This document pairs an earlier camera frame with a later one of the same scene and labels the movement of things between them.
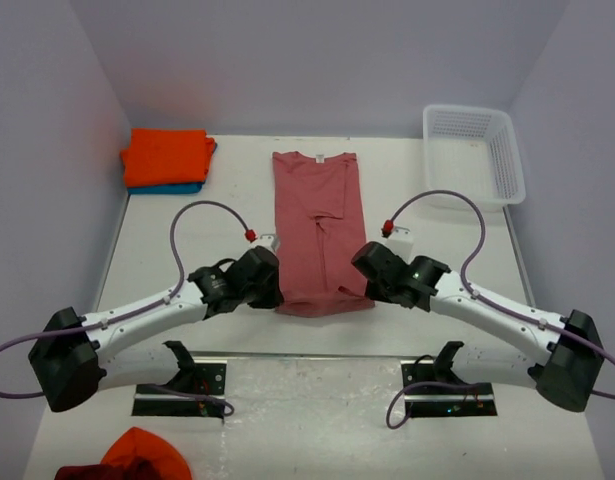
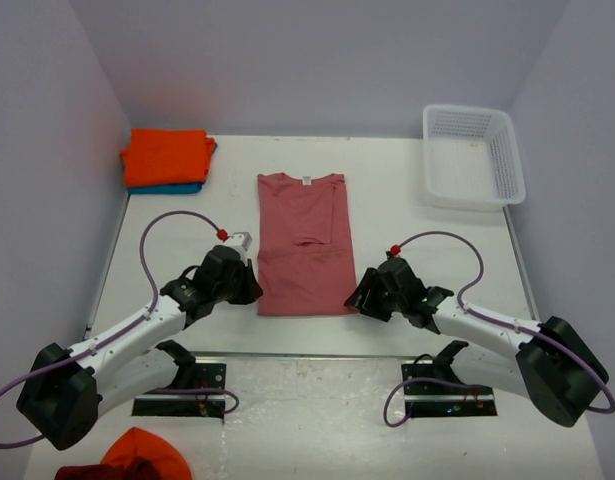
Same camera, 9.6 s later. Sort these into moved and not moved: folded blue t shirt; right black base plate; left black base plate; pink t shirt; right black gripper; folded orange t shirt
Moved: right black gripper; pink t shirt
Not moved: right black base plate; folded blue t shirt; left black base plate; folded orange t shirt
